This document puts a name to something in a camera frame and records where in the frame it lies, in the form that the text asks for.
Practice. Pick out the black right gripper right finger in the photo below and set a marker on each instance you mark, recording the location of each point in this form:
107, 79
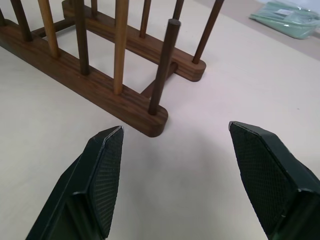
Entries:
272, 180

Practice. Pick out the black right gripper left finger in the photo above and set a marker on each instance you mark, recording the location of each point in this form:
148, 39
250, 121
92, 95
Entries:
100, 180

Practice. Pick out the wooden dowel rack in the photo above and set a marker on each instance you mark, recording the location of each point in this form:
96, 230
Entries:
105, 65

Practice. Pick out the green item in plastic bag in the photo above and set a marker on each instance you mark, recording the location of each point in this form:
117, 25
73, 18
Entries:
287, 18

